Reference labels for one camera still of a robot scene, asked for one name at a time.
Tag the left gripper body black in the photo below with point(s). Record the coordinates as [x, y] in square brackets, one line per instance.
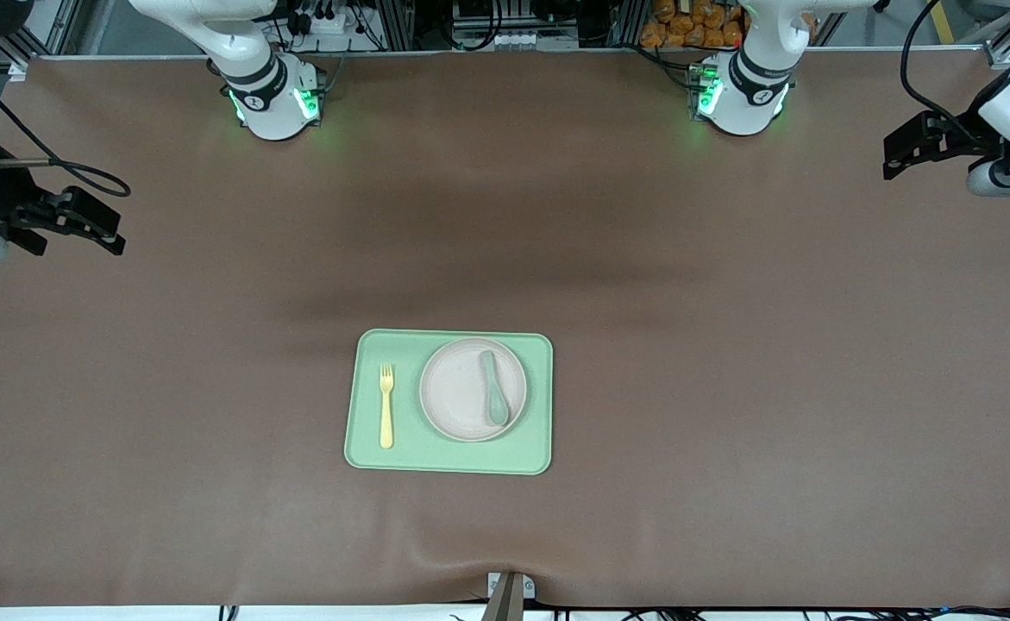
[973, 138]

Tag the yellow plastic fork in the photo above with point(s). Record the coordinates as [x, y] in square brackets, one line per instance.
[386, 414]

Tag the round beige plate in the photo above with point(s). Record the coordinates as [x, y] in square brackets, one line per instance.
[453, 392]

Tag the green plastic spoon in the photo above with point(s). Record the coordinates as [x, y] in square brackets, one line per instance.
[497, 410]

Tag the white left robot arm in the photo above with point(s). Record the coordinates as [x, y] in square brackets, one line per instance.
[750, 86]

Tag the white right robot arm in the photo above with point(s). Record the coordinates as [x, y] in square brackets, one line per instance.
[263, 95]

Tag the brown table mat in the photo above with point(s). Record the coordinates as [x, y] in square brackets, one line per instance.
[211, 388]

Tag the orange packaged goods pile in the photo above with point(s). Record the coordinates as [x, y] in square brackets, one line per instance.
[694, 26]

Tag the white power strip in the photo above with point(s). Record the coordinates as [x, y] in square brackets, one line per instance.
[341, 30]

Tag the light green rectangular tray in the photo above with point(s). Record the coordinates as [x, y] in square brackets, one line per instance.
[470, 457]

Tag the metal table clamp bracket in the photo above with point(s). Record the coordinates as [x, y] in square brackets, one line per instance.
[509, 599]

